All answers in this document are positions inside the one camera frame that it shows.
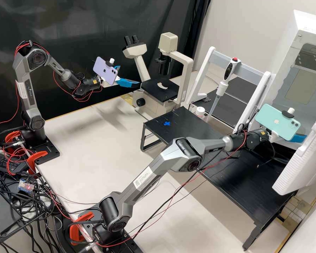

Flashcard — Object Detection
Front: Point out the black platform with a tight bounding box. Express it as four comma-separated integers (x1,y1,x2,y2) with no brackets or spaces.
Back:
196,143,298,251
140,106,228,151
189,75,256,130

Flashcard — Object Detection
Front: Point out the right wrist camera phone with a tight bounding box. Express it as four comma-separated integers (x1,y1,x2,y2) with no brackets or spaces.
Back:
255,103,302,142

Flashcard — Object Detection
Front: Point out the pipette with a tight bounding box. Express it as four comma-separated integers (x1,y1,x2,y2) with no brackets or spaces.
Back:
207,57,242,123

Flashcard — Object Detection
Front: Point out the red clamp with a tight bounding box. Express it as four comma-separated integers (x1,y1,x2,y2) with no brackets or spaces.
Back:
4,131,25,149
27,150,49,175
69,210,95,246

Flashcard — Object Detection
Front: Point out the white pipette stand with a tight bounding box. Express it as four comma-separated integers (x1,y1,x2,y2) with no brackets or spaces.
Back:
185,46,272,134

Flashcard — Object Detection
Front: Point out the black power adapter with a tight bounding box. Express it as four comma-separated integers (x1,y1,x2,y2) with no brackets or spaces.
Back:
0,151,27,175

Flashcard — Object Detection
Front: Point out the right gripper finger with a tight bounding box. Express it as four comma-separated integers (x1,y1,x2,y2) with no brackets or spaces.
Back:
288,134,308,144

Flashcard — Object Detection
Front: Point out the wrist camera phone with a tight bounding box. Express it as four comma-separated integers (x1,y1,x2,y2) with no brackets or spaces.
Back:
92,57,121,86
255,103,302,142

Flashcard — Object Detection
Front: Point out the white incubator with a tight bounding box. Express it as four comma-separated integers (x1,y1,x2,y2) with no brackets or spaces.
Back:
268,9,316,140

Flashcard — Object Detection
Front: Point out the cream microscope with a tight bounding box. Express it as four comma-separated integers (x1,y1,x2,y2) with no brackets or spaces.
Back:
122,32,194,116

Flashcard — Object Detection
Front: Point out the left wrist camera phone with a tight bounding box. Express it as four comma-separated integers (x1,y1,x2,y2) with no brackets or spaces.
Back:
92,57,121,86

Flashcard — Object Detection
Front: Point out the incubator door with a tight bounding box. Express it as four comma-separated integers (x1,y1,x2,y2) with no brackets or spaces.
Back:
272,104,316,196

